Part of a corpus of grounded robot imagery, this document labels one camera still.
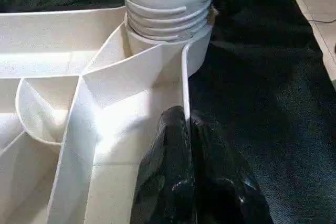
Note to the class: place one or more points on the white plastic table top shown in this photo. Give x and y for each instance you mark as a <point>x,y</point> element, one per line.
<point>79,103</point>

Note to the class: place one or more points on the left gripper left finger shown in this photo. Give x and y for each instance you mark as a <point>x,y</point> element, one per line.
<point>165,177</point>

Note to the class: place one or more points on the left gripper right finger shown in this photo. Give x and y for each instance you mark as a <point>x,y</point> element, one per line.
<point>226,182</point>

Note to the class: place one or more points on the white plastic table leg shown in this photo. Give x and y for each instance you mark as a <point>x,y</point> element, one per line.
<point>168,3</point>

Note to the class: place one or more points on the black work mat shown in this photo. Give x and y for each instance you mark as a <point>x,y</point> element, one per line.
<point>273,103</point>

